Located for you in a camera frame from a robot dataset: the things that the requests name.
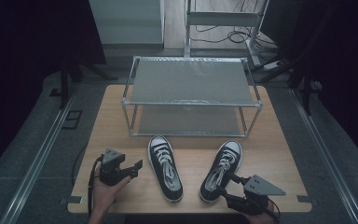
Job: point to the grey tape strip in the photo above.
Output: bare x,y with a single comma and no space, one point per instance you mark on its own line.
304,198
71,199

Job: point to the black canvas sneaker white laces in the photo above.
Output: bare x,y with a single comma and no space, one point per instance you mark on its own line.
164,174
217,186

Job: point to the metal shoe rack grey shelves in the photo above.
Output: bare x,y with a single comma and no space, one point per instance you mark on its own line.
192,81

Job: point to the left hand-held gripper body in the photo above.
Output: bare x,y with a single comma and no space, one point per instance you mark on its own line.
112,172

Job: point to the dark curtain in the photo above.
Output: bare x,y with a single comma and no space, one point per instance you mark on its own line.
18,62
348,62

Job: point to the person's left hand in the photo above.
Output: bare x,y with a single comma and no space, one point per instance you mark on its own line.
104,194

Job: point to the black floor tape frame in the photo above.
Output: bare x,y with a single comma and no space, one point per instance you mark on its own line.
71,119

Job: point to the metal floor rail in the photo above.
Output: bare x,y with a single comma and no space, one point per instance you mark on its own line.
40,155
326,155

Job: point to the person's right hand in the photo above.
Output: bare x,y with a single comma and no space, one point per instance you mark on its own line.
265,217

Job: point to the black tripod stand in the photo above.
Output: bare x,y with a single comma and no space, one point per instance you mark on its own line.
306,87
64,84

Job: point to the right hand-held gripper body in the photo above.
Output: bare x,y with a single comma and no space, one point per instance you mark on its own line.
259,188

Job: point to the grey cabinet panel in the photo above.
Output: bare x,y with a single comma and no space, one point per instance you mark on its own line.
127,21

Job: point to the white metal stand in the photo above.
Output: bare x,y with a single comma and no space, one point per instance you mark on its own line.
223,18

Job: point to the white power strip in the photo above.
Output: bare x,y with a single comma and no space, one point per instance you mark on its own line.
272,65

